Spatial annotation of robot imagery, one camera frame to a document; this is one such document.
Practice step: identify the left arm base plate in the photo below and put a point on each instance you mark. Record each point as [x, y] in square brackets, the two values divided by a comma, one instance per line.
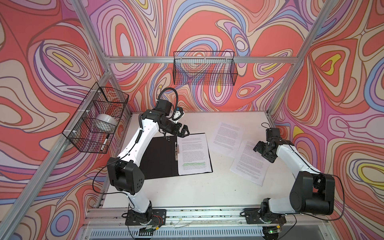
[152, 218]

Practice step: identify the back black wire basket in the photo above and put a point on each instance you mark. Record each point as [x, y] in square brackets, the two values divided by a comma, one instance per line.
[205, 68]

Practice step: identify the white bowl in basket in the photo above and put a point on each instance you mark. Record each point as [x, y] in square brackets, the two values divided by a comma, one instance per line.
[107, 119]

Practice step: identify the highlighted printed paper sheet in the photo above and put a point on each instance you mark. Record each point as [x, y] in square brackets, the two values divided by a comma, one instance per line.
[193, 156]

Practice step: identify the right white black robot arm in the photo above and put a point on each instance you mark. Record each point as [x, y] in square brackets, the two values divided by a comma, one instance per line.
[313, 192]

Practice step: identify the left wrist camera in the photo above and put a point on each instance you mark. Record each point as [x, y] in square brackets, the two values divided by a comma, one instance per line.
[178, 114]

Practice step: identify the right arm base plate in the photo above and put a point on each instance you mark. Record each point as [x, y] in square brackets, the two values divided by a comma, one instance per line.
[257, 216]

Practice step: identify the black wire basket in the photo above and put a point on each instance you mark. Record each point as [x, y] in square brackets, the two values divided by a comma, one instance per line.
[84, 131]
[205, 68]

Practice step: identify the black marker pen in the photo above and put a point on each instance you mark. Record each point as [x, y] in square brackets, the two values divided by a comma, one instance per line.
[104, 146]

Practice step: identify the metal folder clip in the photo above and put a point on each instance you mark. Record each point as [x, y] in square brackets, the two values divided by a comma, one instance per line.
[176, 151]

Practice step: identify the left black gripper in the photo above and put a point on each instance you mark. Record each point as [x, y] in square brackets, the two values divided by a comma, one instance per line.
[176, 132]

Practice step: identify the blue file folder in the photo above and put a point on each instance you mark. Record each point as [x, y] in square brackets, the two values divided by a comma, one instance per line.
[159, 159]

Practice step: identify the left black wire basket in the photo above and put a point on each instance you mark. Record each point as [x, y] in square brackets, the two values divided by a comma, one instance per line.
[84, 131]

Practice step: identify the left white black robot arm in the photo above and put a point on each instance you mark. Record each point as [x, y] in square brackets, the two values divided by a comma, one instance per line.
[124, 170]

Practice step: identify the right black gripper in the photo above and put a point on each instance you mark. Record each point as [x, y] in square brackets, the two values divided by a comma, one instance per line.
[258, 147]

